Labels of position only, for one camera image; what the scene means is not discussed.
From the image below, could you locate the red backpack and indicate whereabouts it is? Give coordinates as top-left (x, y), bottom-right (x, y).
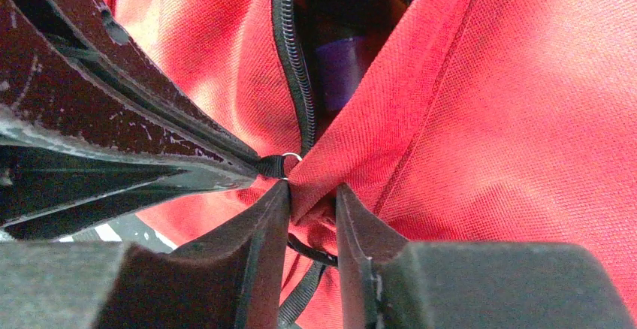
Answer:
top-left (105, 0), bottom-right (636, 313)

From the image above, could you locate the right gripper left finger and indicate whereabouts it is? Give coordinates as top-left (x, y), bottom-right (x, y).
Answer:
top-left (1, 180), bottom-right (290, 328)

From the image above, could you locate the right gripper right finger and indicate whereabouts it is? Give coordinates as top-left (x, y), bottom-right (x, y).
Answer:
top-left (336, 185), bottom-right (635, 328)

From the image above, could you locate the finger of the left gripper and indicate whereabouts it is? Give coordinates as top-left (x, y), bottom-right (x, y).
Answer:
top-left (1, 0), bottom-right (259, 168)
top-left (1, 146), bottom-right (257, 240)

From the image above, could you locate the purple highlighter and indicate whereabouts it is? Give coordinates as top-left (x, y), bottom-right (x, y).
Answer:
top-left (308, 0), bottom-right (411, 119)

